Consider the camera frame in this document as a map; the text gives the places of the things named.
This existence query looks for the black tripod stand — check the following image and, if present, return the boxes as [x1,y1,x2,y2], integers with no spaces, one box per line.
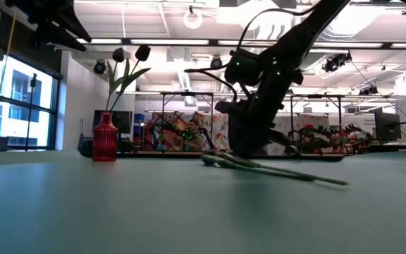
[25,73,38,147]

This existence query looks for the white patterned cloth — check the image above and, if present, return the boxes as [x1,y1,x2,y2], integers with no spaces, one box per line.
[273,115,331,152]

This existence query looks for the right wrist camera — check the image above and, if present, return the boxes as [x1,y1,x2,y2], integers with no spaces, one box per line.
[223,48,263,87]

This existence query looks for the black artificial tulip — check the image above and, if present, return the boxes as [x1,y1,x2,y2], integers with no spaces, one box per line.
[216,151,348,187]

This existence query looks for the white hanging ring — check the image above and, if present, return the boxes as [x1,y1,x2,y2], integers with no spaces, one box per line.
[183,10,204,30]

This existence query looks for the overhead light bar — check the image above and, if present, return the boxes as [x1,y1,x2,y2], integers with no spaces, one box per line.
[75,36,406,50]

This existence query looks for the black ceiling spotlight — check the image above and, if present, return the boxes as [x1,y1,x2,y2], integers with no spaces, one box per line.
[209,56,223,71]
[93,59,107,75]

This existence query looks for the colourful patchwork quilt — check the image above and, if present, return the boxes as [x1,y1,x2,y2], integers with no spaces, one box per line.
[145,111,206,152]

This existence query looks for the silver ventilation duct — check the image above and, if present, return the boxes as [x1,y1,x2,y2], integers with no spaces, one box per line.
[294,0,376,74]

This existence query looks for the floral patterned cloth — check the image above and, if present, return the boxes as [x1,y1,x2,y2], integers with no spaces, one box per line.
[204,113,230,155]

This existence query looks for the green stem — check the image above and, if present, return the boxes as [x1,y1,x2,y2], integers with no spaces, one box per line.
[201,154,316,183]

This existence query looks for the background robot station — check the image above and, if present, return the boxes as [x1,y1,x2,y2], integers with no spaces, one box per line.
[287,125,375,155]

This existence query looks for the green table mat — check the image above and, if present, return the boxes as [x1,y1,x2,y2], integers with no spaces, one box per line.
[0,150,406,254]

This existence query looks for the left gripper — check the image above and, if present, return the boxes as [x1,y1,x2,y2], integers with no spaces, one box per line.
[5,0,92,52]

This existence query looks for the person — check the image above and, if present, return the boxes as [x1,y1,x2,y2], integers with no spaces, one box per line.
[183,119,207,152]
[301,123,319,142]

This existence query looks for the blue storage bins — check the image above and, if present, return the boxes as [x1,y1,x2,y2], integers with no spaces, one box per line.
[133,113,146,140]

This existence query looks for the red ribbed vase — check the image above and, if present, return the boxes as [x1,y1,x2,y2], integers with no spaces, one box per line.
[92,112,118,162]

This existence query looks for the yellow hanging cable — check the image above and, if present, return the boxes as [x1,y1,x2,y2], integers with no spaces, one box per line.
[0,8,17,137]

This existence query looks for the black monitor on arm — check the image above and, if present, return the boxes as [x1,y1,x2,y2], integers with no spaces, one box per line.
[374,111,406,152]

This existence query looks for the black metal workcell frame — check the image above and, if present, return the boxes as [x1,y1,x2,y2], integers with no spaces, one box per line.
[160,92,214,142]
[289,94,345,145]

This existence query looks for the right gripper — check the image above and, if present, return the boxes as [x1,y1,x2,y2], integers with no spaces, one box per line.
[215,52,303,159]

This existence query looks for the large window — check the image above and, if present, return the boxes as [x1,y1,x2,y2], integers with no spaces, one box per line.
[0,52,60,149]

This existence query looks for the black flat monitor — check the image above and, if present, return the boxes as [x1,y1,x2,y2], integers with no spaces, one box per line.
[92,109,133,135]

